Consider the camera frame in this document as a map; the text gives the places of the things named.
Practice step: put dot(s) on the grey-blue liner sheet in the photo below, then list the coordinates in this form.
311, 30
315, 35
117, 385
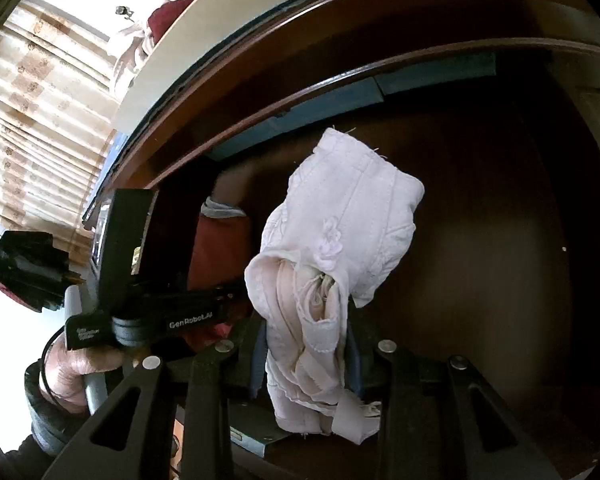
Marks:
330, 100
257, 430

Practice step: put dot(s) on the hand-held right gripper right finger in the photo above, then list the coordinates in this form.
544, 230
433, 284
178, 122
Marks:
358, 377

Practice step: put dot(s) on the red underwear roll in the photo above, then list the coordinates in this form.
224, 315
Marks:
172, 17

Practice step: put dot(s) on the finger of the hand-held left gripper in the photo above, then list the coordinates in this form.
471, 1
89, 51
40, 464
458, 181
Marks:
235, 302

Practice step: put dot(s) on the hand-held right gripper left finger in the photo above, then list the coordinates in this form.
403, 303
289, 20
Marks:
256, 365

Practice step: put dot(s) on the red box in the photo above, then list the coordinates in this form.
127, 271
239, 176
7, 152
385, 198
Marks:
11, 292

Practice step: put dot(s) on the person's left forearm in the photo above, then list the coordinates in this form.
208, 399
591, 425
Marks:
40, 435

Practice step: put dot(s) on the dark wooden drawer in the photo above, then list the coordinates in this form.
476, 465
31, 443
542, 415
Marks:
480, 260

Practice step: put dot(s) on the pale pink underwear bundle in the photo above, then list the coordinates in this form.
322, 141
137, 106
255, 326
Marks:
132, 55

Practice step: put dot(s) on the gold cardboard tray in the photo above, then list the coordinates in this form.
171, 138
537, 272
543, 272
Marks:
190, 50

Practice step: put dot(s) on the dark wooden desk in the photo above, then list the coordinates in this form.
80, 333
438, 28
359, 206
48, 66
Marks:
430, 15

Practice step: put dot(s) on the white embroidered underwear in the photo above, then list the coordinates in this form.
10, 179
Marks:
340, 210

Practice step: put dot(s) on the person's left hand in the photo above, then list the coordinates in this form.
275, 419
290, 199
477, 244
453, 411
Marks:
70, 367

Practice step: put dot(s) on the orange-red underwear grey waistband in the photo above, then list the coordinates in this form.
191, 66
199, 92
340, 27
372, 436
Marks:
220, 255

